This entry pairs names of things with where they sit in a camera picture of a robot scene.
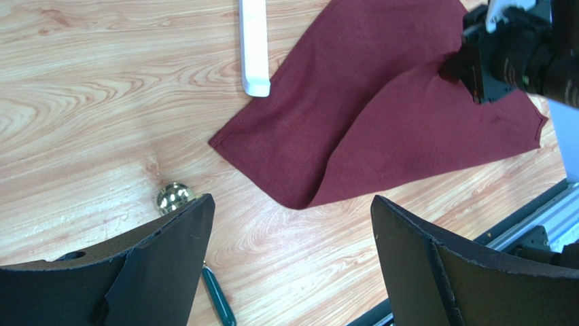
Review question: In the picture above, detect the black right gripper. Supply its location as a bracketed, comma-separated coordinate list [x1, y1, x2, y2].
[461, 1, 578, 108]

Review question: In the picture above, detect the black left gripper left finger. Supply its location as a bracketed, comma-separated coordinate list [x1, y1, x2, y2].
[1, 194, 215, 325]

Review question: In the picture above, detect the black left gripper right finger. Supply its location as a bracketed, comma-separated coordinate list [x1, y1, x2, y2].
[370, 196, 578, 325]

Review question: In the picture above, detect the gold spoon green handle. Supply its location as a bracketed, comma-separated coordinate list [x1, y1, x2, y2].
[156, 181, 237, 326]

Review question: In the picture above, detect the dark red cloth napkin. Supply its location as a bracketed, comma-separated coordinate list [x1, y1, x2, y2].
[209, 0, 547, 209]

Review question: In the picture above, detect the metal pole white base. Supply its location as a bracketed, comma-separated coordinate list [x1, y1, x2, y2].
[239, 0, 270, 97]

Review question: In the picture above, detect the aluminium frame rail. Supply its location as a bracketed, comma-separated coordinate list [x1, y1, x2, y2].
[355, 181, 578, 325]

